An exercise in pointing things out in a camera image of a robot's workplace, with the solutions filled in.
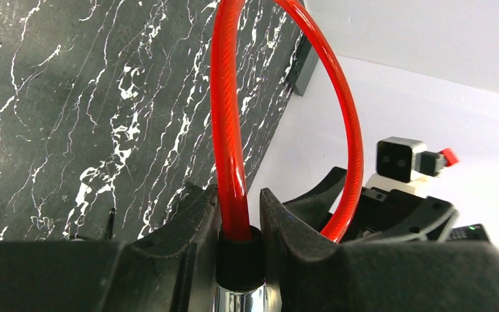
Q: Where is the red cable lock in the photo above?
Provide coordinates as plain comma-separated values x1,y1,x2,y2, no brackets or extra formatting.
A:
210,1,364,311

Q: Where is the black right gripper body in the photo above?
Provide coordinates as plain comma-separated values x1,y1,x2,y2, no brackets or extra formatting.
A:
344,187,491,243

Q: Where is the black box in corner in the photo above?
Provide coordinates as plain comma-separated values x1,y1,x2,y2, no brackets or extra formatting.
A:
287,35,319,97

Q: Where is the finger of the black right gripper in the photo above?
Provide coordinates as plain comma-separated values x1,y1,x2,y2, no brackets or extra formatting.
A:
283,166,347,231

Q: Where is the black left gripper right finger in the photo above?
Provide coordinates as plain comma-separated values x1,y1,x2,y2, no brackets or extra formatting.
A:
260,188,499,311

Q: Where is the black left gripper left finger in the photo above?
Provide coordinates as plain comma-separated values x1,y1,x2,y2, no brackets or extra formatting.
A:
0,186,220,311

